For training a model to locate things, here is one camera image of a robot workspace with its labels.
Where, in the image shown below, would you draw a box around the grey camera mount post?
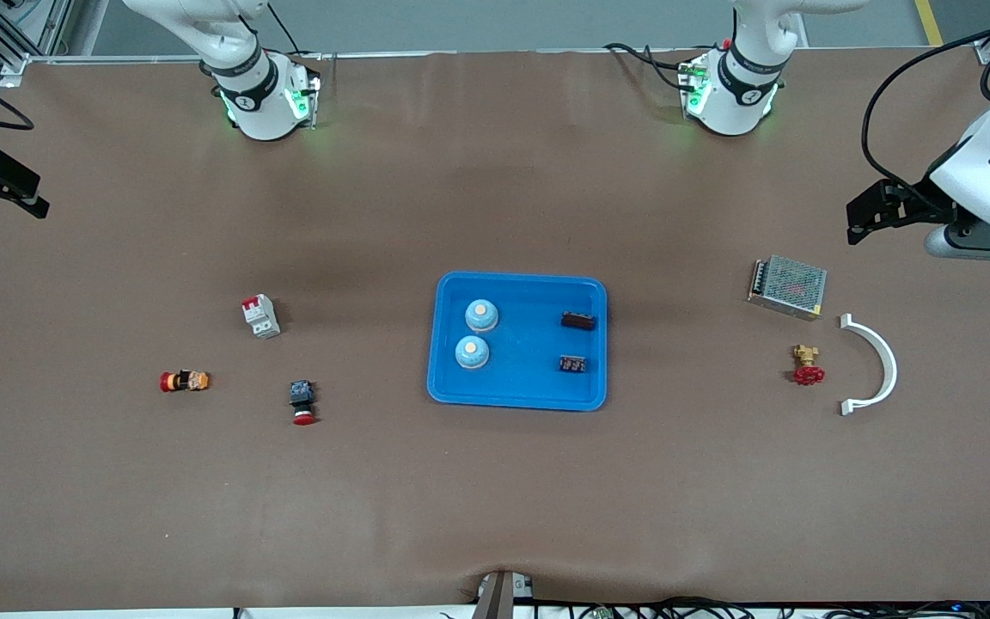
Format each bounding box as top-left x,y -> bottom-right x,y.
471,570 -> 535,619

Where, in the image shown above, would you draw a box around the black right base cable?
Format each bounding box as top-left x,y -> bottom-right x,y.
267,0 -> 324,61

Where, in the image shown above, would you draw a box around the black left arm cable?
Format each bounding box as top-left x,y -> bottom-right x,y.
861,24 -> 990,183

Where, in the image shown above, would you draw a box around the red emergency stop button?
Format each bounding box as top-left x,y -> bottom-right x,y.
289,380 -> 318,426

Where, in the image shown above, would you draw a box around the black left base cables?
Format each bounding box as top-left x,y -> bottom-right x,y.
604,41 -> 724,92

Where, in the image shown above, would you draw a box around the aluminium frame with struts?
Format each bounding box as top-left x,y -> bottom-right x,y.
0,0 -> 75,78

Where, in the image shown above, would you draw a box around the white red circuit breaker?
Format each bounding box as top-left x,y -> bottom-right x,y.
241,293 -> 282,340

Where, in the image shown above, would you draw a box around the light blue desk bell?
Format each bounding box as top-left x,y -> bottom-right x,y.
464,298 -> 500,333
455,335 -> 492,371

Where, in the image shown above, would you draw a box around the white curved plastic bracket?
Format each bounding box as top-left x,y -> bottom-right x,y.
839,313 -> 899,417

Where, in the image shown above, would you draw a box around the metal mesh power supply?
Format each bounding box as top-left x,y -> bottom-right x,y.
747,254 -> 828,322

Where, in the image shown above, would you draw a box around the brass valve red handwheel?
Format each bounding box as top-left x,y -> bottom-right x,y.
790,344 -> 826,387

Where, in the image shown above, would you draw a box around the blue plastic tray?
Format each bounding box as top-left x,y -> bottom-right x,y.
426,272 -> 609,412

